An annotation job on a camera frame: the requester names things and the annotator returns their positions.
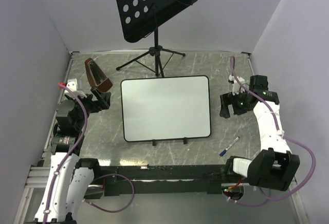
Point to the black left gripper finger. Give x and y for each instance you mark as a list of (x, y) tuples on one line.
[(103, 105), (102, 98)]

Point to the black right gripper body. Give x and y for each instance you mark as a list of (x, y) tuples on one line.
[(240, 105)]

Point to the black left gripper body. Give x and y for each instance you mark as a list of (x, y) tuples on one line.
[(89, 105)]

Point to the white rectangular whiteboard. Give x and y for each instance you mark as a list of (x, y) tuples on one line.
[(166, 108)]

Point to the blue capped whiteboard marker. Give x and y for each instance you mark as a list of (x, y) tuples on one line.
[(229, 146)]

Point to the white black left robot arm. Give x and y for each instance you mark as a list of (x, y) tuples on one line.
[(70, 175)]

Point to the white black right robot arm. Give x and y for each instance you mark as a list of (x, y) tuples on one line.
[(275, 165)]

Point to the black whiteboard easel stand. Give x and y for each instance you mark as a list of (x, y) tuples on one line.
[(183, 140)]

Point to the brown wooden metronome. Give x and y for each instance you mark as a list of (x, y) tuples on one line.
[(96, 77)]

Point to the black perforated music stand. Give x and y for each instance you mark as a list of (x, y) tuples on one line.
[(141, 18)]

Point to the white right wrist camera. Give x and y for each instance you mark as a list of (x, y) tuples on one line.
[(236, 87)]

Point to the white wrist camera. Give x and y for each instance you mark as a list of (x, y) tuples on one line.
[(75, 86), (236, 87)]

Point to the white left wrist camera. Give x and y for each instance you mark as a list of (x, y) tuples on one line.
[(75, 86)]

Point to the aluminium frame rail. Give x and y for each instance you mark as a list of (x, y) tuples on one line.
[(37, 177)]

